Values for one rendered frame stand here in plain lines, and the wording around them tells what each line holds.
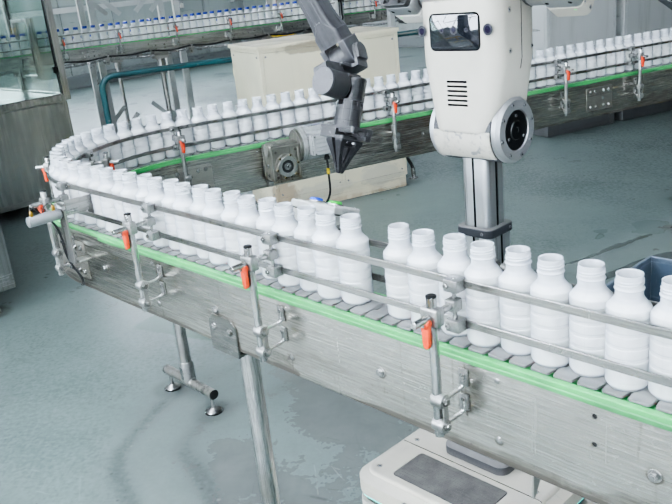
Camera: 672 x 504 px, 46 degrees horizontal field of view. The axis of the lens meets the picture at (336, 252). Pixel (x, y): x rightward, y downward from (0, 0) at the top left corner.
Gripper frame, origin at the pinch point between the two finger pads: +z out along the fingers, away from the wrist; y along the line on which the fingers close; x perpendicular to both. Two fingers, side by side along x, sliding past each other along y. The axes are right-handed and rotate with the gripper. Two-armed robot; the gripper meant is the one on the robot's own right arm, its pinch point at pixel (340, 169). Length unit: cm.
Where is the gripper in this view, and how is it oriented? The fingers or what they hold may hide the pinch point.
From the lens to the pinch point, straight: 170.5
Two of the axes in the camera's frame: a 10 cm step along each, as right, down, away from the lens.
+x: 7.0, 0.4, 7.1
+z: -1.5, 9.8, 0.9
